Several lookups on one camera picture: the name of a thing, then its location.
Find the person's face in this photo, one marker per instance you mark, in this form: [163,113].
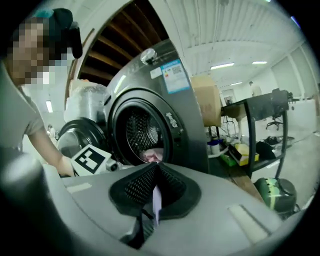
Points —
[30,52]

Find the white counter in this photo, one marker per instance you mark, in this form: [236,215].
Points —
[302,112]

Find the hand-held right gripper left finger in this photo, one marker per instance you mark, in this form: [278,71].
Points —
[100,200]

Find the person's left forearm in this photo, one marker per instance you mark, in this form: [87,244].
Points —
[47,147]

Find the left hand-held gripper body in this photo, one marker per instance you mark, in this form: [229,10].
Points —
[90,160]

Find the white plastic jug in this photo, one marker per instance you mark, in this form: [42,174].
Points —
[216,148]

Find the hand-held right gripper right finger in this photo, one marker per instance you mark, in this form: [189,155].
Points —
[212,212]

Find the black metal table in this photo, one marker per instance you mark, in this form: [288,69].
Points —
[265,105]

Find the ceiling tube light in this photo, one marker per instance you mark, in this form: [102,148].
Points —
[49,106]
[260,62]
[222,66]

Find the lavender garment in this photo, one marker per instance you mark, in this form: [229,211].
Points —
[157,205]

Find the dark grey washing machine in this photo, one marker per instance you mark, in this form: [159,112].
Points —
[185,120]

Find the open-flap cardboard box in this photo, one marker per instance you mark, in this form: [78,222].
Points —
[207,100]

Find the round black glass door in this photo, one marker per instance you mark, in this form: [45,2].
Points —
[75,135]

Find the black office chair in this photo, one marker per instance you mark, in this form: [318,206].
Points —
[275,121]

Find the wooden slat platform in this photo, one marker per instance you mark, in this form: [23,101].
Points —
[245,185]

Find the yellow box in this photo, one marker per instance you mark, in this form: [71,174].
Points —
[246,153]

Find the black bag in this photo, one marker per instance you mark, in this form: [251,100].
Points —
[265,150]

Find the pink clothes garment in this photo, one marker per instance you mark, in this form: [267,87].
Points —
[152,155]

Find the person's beige shirt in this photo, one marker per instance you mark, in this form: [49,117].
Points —
[17,110]

